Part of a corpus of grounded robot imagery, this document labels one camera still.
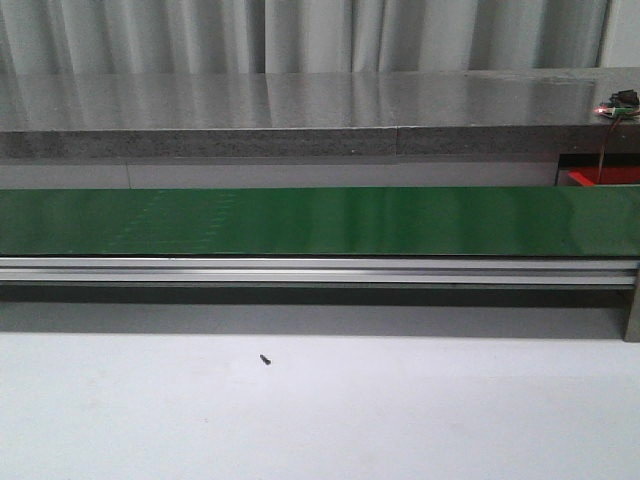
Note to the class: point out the grey curtain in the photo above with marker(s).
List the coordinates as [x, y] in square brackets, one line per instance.
[134, 37]

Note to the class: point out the red plastic tray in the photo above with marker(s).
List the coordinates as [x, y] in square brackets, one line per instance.
[587, 177]

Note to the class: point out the green conveyor belt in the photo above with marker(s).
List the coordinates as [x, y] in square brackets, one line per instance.
[335, 221]

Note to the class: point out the grey stone counter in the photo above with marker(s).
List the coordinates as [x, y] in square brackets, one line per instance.
[536, 111]

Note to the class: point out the circuit board with red LED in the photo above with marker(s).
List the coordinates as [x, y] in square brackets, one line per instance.
[620, 105]

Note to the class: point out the aluminium conveyor frame rail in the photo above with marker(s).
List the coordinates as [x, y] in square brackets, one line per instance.
[325, 280]

